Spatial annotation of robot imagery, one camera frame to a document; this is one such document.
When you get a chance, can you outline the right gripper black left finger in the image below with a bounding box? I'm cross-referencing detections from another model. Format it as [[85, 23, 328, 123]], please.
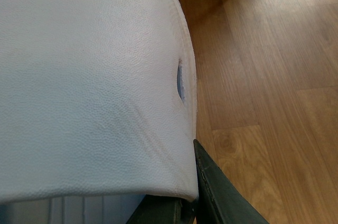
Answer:
[[127, 195, 197, 224]]

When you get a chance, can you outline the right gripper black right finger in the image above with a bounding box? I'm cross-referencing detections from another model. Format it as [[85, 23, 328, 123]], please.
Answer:
[[193, 139, 268, 223]]

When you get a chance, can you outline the light blue slide sandal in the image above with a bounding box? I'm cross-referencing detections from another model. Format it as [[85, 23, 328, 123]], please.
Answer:
[[1, 0, 199, 223]]

